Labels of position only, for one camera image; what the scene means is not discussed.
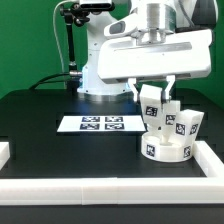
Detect black cables on table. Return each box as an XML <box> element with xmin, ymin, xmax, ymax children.
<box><xmin>29</xmin><ymin>71</ymin><xmax>83</xmax><ymax>90</ymax></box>

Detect white round stool seat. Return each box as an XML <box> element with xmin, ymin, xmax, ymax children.
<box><xmin>141</xmin><ymin>132</ymin><xmax>193</xmax><ymax>163</ymax></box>

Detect white front fence wall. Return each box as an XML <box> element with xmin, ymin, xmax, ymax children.
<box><xmin>0</xmin><ymin>178</ymin><xmax>224</xmax><ymax>205</ymax></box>

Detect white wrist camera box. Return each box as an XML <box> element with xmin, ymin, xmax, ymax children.
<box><xmin>104</xmin><ymin>20</ymin><xmax>137</xmax><ymax>38</ymax></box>

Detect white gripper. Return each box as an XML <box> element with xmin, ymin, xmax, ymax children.
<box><xmin>97</xmin><ymin>29</ymin><xmax>213</xmax><ymax>103</ymax></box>

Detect white right fence wall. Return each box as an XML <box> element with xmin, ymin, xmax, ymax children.
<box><xmin>193</xmin><ymin>141</ymin><xmax>224</xmax><ymax>178</ymax></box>

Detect black camera stand pole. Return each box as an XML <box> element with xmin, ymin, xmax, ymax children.
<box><xmin>60</xmin><ymin>3</ymin><xmax>89</xmax><ymax>71</ymax></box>

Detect white left fence wall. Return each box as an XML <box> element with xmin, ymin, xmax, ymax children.
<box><xmin>0</xmin><ymin>142</ymin><xmax>10</xmax><ymax>170</ymax></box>

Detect grey cable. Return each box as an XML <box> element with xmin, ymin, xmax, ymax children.
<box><xmin>52</xmin><ymin>0</ymin><xmax>76</xmax><ymax>74</ymax></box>

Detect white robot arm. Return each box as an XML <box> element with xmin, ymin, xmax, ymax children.
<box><xmin>97</xmin><ymin>0</ymin><xmax>218</xmax><ymax>102</ymax></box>

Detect white fence wall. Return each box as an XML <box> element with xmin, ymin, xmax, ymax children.
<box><xmin>0</xmin><ymin>142</ymin><xmax>10</xmax><ymax>170</ymax></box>
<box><xmin>0</xmin><ymin>178</ymin><xmax>224</xmax><ymax>205</ymax></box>
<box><xmin>193</xmin><ymin>141</ymin><xmax>224</xmax><ymax>178</ymax></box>

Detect white marker sheet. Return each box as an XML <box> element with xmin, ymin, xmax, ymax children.
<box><xmin>57</xmin><ymin>115</ymin><xmax>145</xmax><ymax>133</ymax></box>

